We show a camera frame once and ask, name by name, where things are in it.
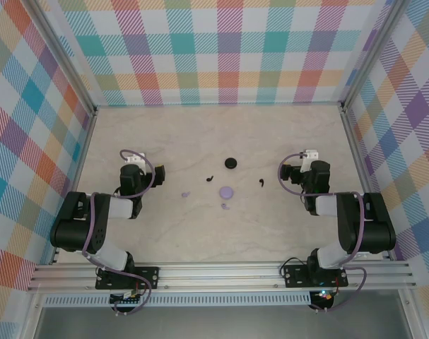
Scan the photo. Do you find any left controller circuit board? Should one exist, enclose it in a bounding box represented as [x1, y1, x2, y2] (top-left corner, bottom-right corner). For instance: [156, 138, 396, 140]
[110, 290, 144, 305]

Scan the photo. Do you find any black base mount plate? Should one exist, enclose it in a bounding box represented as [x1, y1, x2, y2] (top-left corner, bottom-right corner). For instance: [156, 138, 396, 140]
[95, 266, 161, 290]
[283, 263, 349, 289]

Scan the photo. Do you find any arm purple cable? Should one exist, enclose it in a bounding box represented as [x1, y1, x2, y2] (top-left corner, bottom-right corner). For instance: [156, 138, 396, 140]
[278, 152, 368, 314]
[81, 149, 155, 316]

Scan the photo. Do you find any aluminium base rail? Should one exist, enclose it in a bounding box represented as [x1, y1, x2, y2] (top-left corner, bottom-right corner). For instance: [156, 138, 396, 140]
[26, 263, 416, 292]

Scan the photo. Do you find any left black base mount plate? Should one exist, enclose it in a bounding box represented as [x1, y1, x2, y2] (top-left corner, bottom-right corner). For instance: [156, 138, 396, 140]
[95, 266, 161, 290]

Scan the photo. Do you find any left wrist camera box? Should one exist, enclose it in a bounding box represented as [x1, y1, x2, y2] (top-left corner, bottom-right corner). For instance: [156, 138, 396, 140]
[124, 151, 146, 166]

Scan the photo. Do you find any controller circuit board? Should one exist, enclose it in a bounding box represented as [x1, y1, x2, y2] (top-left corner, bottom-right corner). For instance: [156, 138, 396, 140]
[110, 290, 144, 305]
[311, 289, 334, 303]

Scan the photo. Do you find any aluminium frame post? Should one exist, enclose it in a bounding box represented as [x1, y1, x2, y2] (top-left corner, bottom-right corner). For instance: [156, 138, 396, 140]
[28, 0, 97, 117]
[341, 0, 406, 114]

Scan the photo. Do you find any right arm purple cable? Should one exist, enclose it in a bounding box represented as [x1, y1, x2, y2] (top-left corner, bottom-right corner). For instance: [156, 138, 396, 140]
[278, 152, 368, 314]

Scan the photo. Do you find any right controller circuit board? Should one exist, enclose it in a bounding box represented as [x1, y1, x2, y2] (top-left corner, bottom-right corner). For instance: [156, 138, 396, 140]
[311, 289, 334, 303]

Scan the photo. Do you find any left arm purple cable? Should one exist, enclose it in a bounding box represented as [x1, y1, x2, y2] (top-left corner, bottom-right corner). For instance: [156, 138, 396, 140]
[81, 149, 155, 316]

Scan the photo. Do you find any aluminium side rail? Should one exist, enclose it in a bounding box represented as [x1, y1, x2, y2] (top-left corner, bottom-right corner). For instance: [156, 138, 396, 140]
[339, 102, 395, 261]
[49, 105, 99, 266]

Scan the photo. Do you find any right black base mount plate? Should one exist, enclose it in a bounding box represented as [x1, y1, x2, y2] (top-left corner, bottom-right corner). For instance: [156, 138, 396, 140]
[283, 263, 349, 289]

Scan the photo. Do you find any slotted white cable duct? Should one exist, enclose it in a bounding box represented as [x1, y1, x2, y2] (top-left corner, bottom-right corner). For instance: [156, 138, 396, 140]
[44, 295, 312, 307]

